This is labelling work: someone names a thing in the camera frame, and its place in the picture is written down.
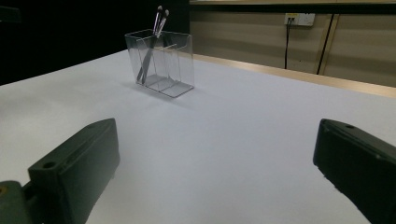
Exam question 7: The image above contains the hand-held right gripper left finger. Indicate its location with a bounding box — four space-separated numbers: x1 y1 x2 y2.
27 118 120 224

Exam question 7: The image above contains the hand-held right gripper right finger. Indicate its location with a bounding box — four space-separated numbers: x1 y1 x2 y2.
312 119 396 224

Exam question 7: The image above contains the clear acrylic organizer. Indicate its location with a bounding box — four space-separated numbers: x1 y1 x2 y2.
124 28 195 99

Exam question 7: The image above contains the black makeup brush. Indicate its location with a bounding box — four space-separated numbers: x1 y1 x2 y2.
135 5 164 85
139 8 171 85

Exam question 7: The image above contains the black curtain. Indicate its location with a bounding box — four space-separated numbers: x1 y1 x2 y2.
0 0 191 87

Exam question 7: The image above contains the white table cover sheet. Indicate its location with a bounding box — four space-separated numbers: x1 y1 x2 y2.
0 49 396 224

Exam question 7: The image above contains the black horizontal bar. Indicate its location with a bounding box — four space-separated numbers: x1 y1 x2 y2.
189 3 396 16

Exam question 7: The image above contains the black wall cable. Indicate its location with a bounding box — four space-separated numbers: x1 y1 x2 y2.
283 18 292 70

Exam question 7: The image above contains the white wall socket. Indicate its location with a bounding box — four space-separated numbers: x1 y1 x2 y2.
283 12 316 27

